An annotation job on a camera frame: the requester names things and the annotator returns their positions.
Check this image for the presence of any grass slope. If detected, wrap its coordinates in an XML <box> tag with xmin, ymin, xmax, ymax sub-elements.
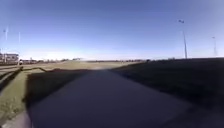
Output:
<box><xmin>111</xmin><ymin>57</ymin><xmax>224</xmax><ymax>113</ymax></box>

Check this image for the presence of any flat grass field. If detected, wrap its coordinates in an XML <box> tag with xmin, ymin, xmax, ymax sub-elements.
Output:
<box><xmin>0</xmin><ymin>59</ymin><xmax>144</xmax><ymax>126</ymax></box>

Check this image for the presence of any tall street lamp pole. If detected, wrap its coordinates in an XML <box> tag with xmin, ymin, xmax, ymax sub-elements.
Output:
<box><xmin>177</xmin><ymin>19</ymin><xmax>189</xmax><ymax>60</ymax></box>

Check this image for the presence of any low building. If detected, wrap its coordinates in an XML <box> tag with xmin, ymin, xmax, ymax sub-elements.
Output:
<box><xmin>0</xmin><ymin>52</ymin><xmax>20</xmax><ymax>66</ymax></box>

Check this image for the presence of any thin lamp pole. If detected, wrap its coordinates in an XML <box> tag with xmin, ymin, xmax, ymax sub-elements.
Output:
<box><xmin>211</xmin><ymin>35</ymin><xmax>218</xmax><ymax>58</ymax></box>

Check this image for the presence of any grey concrete path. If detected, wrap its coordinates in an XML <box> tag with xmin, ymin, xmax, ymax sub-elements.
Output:
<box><xmin>0</xmin><ymin>68</ymin><xmax>224</xmax><ymax>128</ymax></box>

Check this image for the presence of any pale thin pole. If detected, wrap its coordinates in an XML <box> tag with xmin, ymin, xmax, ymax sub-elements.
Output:
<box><xmin>2</xmin><ymin>26</ymin><xmax>9</xmax><ymax>64</ymax></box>

